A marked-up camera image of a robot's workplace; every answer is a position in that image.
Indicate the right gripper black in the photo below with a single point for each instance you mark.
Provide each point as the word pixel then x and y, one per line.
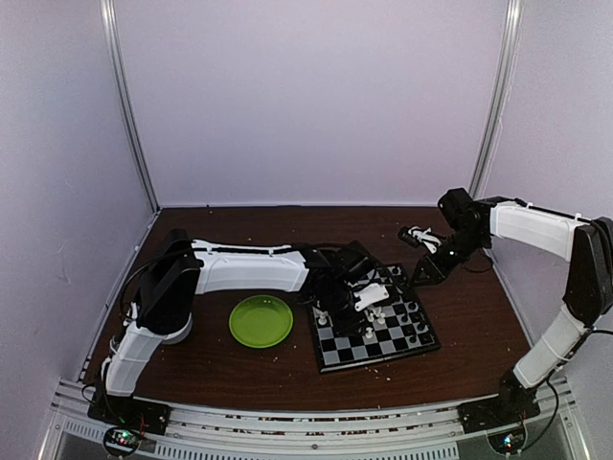
pixel 435 276

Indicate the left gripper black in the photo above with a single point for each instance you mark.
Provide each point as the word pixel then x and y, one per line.
pixel 346 327

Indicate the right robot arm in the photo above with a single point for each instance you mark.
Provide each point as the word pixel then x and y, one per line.
pixel 551 254

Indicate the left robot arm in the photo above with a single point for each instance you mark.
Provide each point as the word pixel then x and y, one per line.
pixel 159 309

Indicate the black and white chessboard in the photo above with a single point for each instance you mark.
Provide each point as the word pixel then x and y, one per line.
pixel 397 329

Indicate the lime green plate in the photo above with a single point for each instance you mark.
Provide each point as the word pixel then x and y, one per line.
pixel 261 321

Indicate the white bowl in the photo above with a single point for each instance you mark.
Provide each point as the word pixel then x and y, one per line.
pixel 179 330

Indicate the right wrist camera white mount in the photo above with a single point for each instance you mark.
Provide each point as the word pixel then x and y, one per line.
pixel 416 237

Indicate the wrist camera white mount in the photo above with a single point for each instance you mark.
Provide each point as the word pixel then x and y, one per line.
pixel 416 237
pixel 369 295

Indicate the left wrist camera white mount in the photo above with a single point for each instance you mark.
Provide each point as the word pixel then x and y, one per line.
pixel 369 295

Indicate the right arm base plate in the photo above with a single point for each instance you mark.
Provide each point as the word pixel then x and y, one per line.
pixel 489 413

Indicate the aluminium front rail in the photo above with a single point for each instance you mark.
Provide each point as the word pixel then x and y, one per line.
pixel 426 431

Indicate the right aluminium corner post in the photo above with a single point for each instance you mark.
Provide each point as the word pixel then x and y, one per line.
pixel 500 92

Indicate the aluminium corner post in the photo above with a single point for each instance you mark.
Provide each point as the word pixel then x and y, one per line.
pixel 500 92
pixel 113 41

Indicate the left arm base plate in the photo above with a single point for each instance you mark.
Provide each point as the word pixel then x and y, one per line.
pixel 143 416

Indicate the left aluminium corner post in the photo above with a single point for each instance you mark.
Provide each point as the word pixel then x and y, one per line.
pixel 113 41

